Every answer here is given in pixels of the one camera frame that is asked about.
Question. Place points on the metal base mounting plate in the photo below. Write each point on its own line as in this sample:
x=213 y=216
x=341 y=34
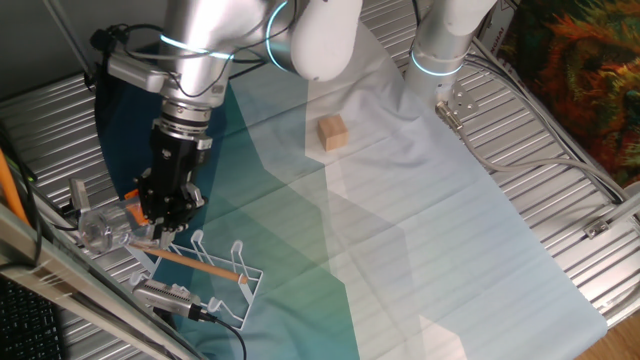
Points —
x=462 y=100

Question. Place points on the orange emergency stop button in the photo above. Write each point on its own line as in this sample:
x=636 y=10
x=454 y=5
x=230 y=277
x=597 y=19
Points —
x=131 y=196

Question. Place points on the orange pole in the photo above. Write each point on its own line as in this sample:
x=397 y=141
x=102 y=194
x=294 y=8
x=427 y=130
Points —
x=10 y=190

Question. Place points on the black keyboard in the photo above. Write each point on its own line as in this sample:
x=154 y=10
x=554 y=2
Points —
x=25 y=325

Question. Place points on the colourful patterned cloth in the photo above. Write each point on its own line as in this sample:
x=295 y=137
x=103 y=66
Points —
x=575 y=75

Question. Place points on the wooden cube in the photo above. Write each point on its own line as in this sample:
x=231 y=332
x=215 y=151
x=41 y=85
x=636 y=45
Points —
x=332 y=132

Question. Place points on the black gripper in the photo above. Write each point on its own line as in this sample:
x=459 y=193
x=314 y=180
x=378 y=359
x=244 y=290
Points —
x=177 y=160

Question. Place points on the silver finned camera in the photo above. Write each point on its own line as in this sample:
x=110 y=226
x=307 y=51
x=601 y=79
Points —
x=165 y=297

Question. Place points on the wooden rack rod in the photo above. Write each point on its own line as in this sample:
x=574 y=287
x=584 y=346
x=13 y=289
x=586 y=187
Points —
x=200 y=265

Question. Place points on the blue green white tablecloth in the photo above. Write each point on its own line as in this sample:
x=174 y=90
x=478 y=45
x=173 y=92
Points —
x=400 y=225

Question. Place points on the aluminium frame bar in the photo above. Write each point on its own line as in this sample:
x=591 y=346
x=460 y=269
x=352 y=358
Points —
x=50 y=270

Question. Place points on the small metal bracket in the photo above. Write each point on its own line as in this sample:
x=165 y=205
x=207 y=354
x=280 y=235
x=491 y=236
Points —
x=596 y=229

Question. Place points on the clear glass mug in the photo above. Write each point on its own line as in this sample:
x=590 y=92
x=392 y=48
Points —
x=102 y=230

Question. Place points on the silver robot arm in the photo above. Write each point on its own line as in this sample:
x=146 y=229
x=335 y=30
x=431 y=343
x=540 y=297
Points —
x=200 y=30

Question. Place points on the cardboard box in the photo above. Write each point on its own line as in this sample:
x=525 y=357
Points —
x=500 y=25

